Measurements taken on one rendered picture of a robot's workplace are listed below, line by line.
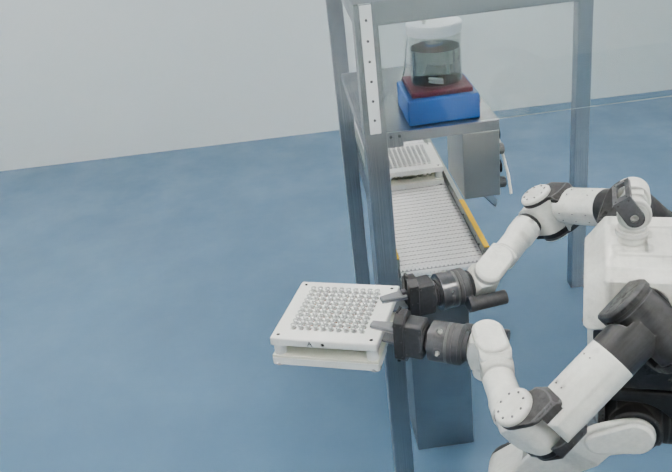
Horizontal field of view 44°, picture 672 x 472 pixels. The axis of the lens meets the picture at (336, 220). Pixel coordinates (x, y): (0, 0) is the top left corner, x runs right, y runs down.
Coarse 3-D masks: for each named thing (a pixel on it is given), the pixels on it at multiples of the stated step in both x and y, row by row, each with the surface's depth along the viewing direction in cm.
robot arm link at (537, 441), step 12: (492, 372) 163; (504, 372) 162; (492, 384) 161; (504, 384) 159; (516, 384) 160; (492, 396) 158; (492, 408) 156; (504, 432) 150; (516, 432) 147; (528, 432) 146; (540, 432) 147; (552, 432) 148; (516, 444) 151; (528, 444) 149; (540, 444) 148; (552, 444) 148; (540, 456) 150; (552, 456) 149
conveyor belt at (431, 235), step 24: (408, 144) 337; (408, 192) 296; (432, 192) 294; (408, 216) 279; (432, 216) 278; (456, 216) 276; (408, 240) 264; (432, 240) 263; (456, 240) 261; (408, 264) 251; (432, 264) 250; (456, 264) 250
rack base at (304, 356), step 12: (288, 348) 188; (300, 348) 187; (312, 348) 187; (384, 348) 184; (276, 360) 187; (288, 360) 186; (300, 360) 185; (312, 360) 184; (324, 360) 183; (336, 360) 182; (348, 360) 181; (360, 360) 181
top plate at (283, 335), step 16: (304, 288) 202; (352, 288) 199; (368, 288) 198; (384, 288) 198; (368, 304) 192; (384, 304) 191; (288, 320) 190; (368, 320) 186; (384, 320) 185; (272, 336) 185; (288, 336) 184; (304, 336) 183; (320, 336) 182; (336, 336) 182; (352, 336) 181; (368, 336) 180
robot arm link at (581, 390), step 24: (576, 360) 147; (600, 360) 144; (552, 384) 147; (576, 384) 144; (600, 384) 143; (624, 384) 145; (504, 408) 149; (528, 408) 145; (552, 408) 143; (576, 408) 143; (600, 408) 145; (576, 432) 145
